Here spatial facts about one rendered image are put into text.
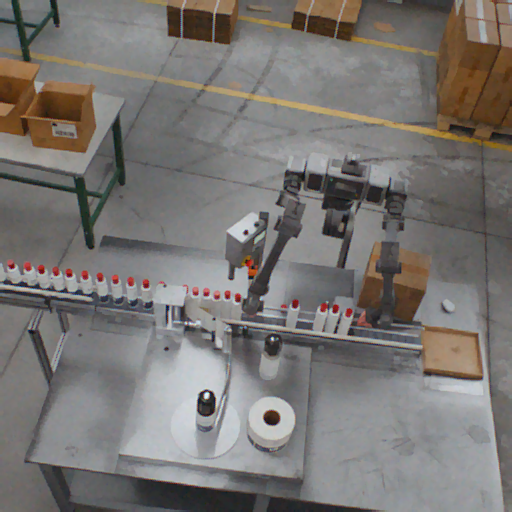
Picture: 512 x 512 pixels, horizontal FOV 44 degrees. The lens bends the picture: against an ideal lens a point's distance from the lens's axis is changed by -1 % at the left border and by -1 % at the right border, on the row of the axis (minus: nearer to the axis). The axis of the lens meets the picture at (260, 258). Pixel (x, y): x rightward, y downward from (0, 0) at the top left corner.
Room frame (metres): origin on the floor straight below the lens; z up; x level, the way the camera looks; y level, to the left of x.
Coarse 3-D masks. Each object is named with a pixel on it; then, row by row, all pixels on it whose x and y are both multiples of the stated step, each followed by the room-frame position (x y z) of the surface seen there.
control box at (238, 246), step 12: (252, 216) 2.00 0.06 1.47; (240, 228) 1.91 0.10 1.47; (252, 228) 1.92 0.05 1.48; (264, 228) 1.95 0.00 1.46; (228, 240) 1.88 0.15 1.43; (240, 240) 1.84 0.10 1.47; (252, 240) 1.88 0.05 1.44; (228, 252) 1.87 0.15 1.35; (240, 252) 1.84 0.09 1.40; (240, 264) 1.84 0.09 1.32
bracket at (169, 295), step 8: (160, 288) 1.77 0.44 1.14; (168, 288) 1.78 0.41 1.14; (176, 288) 1.79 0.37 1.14; (184, 288) 1.79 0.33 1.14; (160, 296) 1.73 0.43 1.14; (168, 296) 1.74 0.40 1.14; (176, 296) 1.74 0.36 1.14; (184, 296) 1.75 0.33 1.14; (168, 304) 1.69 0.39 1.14; (176, 304) 1.70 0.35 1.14
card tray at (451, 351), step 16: (432, 336) 1.92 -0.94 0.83; (448, 336) 1.94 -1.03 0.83; (464, 336) 1.95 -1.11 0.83; (432, 352) 1.83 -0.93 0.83; (448, 352) 1.84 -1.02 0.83; (464, 352) 1.85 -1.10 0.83; (480, 352) 1.84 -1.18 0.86; (432, 368) 1.71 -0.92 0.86; (448, 368) 1.74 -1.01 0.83; (464, 368) 1.76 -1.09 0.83; (480, 368) 1.76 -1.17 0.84
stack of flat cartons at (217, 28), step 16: (176, 0) 5.82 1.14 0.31; (192, 0) 5.86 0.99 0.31; (208, 0) 5.90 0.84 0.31; (224, 0) 5.94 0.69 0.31; (176, 16) 5.69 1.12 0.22; (192, 16) 5.68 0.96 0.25; (208, 16) 5.68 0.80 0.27; (224, 16) 5.68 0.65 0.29; (176, 32) 5.68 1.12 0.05; (192, 32) 5.68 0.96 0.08; (208, 32) 5.68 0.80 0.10; (224, 32) 5.68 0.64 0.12
